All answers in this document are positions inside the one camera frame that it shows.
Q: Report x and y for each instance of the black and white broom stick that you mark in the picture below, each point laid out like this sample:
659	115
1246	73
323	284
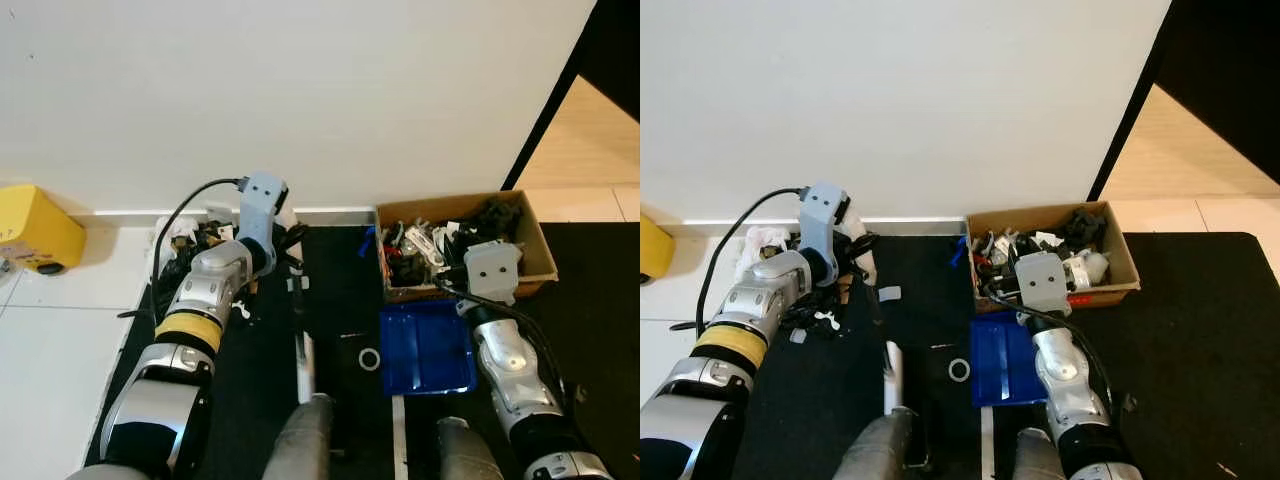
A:
305	365
894	375

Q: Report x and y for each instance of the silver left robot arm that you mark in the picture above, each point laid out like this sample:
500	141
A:
735	345
190	330

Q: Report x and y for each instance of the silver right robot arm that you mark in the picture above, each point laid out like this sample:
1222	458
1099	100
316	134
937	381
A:
1065	380
515	375

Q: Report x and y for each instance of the black floor mat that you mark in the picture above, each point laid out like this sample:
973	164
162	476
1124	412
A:
590	330
1200	340

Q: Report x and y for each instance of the white crumpled paper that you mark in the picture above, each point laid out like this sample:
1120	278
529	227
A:
864	255
286	216

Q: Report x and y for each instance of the black crumpled trash pile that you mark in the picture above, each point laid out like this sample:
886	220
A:
808	308
178	268

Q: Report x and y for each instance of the small white scrap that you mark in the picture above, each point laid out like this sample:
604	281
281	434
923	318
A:
826	320
241	311

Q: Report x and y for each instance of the white crumpled plastic bag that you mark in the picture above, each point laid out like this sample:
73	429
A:
765	245
180	230

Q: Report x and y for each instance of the blue plastic dustpan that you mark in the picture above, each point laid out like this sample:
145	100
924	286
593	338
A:
425	348
1002	360

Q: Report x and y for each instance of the grey left robot leg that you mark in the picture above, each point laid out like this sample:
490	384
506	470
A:
300	445
880	450

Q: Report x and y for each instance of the grey robot leg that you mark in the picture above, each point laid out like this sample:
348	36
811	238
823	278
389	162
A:
300	445
1038	460
880	450
465	455

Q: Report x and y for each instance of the yellow plastic toy box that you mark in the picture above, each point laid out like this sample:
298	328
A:
655	250
35	230

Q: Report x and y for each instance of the black cloth lump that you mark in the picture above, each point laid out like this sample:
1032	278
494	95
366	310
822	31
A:
1085	228
497	215

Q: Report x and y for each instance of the brown cardboard box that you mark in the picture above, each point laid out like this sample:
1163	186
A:
1122	265
535	255

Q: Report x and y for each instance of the grey right robot leg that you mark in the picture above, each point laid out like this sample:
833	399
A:
1038	460
465	455

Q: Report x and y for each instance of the black curtain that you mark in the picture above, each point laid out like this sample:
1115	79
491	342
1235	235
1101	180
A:
1225	50
615	50

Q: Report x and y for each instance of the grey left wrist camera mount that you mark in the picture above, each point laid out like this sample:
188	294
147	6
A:
824	215
262	205

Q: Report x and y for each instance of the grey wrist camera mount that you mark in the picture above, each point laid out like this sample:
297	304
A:
1042	282
824	215
492	268
262	205

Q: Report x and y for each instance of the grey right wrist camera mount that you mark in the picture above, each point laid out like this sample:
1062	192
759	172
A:
1042	282
492	268

